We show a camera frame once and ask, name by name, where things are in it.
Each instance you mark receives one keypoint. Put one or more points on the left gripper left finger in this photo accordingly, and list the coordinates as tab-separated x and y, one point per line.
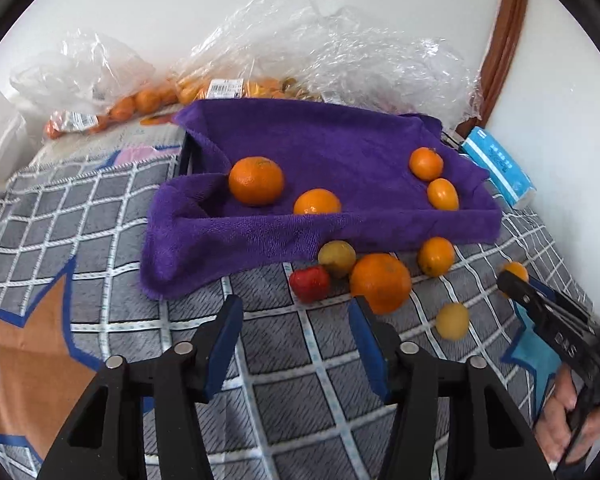
103	437

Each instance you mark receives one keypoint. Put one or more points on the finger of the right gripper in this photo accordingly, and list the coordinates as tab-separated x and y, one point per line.
540	296

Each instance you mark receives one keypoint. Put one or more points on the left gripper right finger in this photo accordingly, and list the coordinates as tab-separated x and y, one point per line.
488	436

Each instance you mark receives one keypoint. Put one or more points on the pale yellow round fruit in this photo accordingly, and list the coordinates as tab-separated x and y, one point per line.
452	321

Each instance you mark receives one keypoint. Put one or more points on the small orange fruit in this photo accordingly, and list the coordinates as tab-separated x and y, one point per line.
436	256

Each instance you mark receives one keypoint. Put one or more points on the large orange mandarin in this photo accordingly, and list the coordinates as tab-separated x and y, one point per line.
383	280
256	181

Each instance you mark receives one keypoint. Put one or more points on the oval orange kumquat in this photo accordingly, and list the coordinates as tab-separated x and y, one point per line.
442	195

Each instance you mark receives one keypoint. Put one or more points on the small red tomato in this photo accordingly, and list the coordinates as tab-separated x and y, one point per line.
310	284

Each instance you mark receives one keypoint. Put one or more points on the yellow-green round fruit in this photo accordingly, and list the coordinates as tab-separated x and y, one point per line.
337	257

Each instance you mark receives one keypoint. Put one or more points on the small orange tangerine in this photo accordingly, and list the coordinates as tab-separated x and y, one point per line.
426	164

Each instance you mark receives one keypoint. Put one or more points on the small orange with stem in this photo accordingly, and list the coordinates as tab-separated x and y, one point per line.
317	201

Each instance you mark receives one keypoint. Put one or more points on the person's right hand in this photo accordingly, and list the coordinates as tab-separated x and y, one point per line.
552	430

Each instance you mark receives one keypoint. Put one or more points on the blue tissue pack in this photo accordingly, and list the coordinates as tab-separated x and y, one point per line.
508	177

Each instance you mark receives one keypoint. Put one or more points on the grey checked table cloth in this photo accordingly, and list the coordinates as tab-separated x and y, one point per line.
295	403

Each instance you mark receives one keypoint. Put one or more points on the purple towel lined tray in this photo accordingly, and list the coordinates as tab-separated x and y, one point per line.
198	232

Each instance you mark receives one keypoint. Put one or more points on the white plastic shopping bag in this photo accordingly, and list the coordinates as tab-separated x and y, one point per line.
21	135

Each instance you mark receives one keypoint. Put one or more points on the clear bag of tangerines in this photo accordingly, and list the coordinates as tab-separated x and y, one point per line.
89	83

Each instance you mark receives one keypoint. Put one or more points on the large crumpled clear bag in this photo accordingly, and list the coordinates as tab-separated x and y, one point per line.
355	61

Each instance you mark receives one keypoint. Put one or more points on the clear bag of kumquats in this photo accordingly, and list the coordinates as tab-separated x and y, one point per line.
242	63

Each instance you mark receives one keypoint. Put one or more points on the brown wooden door frame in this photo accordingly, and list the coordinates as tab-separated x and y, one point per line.
498	61

